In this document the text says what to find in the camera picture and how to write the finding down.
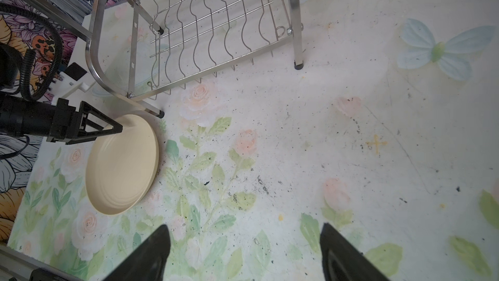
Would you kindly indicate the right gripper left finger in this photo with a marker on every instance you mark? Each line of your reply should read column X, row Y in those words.
column 148, row 260

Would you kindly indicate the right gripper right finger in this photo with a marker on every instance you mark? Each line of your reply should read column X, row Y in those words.
column 342, row 261

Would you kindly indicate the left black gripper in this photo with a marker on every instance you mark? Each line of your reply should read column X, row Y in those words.
column 58, row 123

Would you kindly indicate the cream round plate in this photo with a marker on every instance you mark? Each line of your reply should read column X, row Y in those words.
column 121, row 167

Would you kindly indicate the chrome wire dish rack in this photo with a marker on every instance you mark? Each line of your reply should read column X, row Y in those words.
column 141, row 48

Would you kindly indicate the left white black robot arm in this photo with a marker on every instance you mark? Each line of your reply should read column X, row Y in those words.
column 15, row 64

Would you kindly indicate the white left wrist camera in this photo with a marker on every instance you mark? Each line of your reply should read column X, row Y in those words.
column 73, row 78

